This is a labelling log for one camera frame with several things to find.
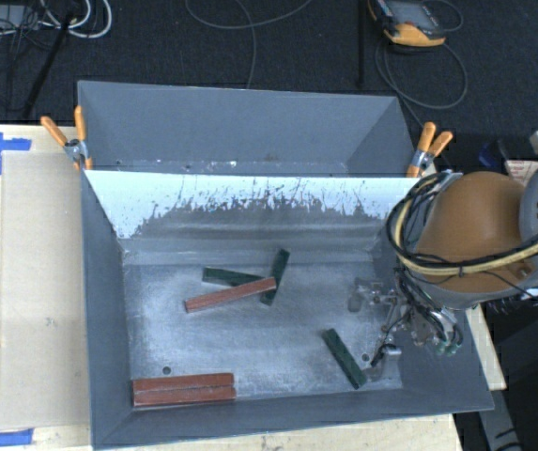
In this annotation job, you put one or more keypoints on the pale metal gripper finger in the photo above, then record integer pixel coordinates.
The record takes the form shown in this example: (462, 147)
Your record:
(372, 287)
(367, 301)

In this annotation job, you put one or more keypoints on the dark green flat block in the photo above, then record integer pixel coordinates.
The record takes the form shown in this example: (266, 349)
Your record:
(224, 276)
(343, 357)
(278, 270)

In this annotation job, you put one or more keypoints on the grey metal bin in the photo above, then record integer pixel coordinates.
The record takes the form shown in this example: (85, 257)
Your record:
(250, 336)

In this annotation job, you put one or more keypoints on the red-brown flat block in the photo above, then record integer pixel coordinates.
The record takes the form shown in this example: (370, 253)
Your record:
(184, 396)
(181, 381)
(231, 295)

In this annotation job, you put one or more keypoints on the pale cardboard flat board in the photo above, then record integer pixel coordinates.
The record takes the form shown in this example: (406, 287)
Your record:
(38, 299)

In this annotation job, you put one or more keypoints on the black cylinder on white bracket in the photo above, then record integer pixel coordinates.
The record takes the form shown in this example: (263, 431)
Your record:
(387, 354)

